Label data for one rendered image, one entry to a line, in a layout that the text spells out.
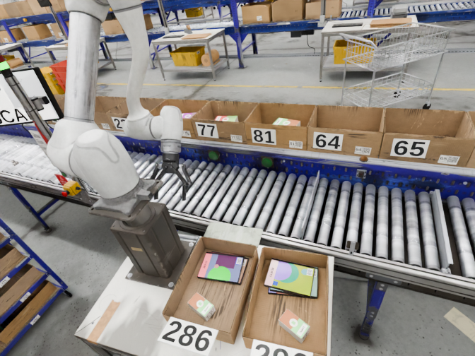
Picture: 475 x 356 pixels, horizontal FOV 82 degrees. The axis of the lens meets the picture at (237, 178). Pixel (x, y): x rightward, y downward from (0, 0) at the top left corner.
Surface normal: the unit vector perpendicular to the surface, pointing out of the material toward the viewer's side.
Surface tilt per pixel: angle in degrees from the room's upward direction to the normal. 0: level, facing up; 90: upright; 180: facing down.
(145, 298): 0
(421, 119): 90
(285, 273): 0
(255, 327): 0
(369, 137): 90
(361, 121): 90
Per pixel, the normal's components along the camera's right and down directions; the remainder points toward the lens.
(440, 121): -0.39, 0.62
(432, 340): -0.14, -0.77
